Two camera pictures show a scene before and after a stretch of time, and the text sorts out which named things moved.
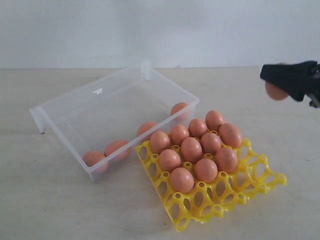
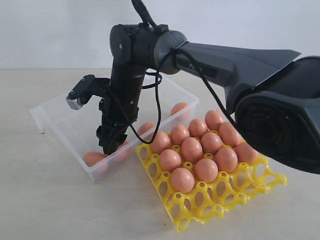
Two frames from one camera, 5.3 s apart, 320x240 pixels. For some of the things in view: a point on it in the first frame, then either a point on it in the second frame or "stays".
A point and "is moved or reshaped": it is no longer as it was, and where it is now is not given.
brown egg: (191, 149) stays
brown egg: (213, 119) stays
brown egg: (182, 180) stays
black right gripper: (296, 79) → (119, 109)
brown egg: (274, 92) is moved or reshaped
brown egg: (210, 143) stays
